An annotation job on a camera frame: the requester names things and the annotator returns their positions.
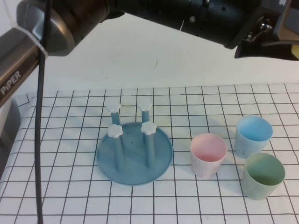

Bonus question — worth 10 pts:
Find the dark grey box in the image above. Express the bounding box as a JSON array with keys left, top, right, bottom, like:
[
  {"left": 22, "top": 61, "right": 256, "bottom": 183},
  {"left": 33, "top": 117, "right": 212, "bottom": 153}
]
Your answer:
[{"left": 0, "top": 98, "right": 24, "bottom": 180}]

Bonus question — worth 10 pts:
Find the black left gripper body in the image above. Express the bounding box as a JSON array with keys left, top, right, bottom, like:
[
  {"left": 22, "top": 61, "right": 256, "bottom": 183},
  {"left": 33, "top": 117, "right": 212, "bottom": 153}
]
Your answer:
[{"left": 235, "top": 6, "right": 299, "bottom": 59}]

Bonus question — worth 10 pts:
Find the green plastic cup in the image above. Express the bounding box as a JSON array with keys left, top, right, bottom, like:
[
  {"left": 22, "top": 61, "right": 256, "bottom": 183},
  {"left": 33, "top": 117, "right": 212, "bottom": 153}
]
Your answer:
[{"left": 242, "top": 153, "right": 286, "bottom": 201}]

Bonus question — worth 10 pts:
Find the blue cup stand with pegs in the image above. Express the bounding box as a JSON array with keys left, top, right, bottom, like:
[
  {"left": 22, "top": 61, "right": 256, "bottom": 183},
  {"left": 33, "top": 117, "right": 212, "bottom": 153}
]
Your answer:
[{"left": 96, "top": 100, "right": 174, "bottom": 187}]

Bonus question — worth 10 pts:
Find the black cable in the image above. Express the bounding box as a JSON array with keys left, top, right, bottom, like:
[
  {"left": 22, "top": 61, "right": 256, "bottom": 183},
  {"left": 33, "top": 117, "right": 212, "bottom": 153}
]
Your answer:
[{"left": 34, "top": 0, "right": 52, "bottom": 224}]

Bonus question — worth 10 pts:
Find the blue plastic cup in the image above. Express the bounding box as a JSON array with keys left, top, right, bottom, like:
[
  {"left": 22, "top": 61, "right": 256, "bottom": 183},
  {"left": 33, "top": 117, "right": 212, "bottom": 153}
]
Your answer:
[{"left": 235, "top": 115, "right": 273, "bottom": 160}]

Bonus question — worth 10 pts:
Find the white zip tie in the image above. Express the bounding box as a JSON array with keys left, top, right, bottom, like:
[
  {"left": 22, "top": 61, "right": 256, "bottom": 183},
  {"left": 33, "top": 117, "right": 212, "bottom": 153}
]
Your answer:
[{"left": 4, "top": 0, "right": 49, "bottom": 57}]

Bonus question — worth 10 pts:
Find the pink plastic cup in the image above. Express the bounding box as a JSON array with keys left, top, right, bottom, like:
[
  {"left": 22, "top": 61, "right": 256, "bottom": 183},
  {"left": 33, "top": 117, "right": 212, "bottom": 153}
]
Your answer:
[{"left": 190, "top": 133, "right": 228, "bottom": 180}]

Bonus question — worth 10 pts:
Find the yellow plastic cup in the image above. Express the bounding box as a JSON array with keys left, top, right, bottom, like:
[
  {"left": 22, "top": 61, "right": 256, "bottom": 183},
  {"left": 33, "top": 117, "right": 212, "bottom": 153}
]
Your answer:
[{"left": 291, "top": 43, "right": 299, "bottom": 60}]

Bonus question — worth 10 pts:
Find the white black-grid tablecloth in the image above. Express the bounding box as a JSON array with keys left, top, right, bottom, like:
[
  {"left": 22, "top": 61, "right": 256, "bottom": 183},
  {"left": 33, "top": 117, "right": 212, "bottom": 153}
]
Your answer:
[{"left": 0, "top": 83, "right": 299, "bottom": 224}]

